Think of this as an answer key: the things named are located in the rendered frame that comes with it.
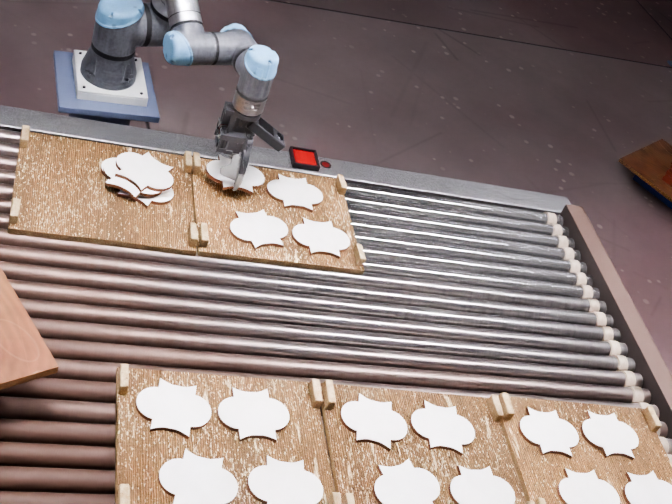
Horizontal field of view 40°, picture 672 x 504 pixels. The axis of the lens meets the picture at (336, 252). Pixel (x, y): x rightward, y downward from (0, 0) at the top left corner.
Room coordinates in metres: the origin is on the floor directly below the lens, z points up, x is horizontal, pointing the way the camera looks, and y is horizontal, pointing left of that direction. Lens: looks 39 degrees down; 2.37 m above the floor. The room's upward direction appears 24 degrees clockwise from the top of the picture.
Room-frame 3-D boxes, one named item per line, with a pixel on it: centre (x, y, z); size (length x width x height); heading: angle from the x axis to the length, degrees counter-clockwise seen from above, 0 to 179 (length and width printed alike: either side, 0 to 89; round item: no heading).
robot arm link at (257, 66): (1.85, 0.33, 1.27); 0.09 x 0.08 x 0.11; 43
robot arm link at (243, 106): (1.84, 0.33, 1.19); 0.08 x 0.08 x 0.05
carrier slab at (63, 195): (1.65, 0.55, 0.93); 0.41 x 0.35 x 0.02; 115
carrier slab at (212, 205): (1.83, 0.18, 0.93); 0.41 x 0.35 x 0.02; 116
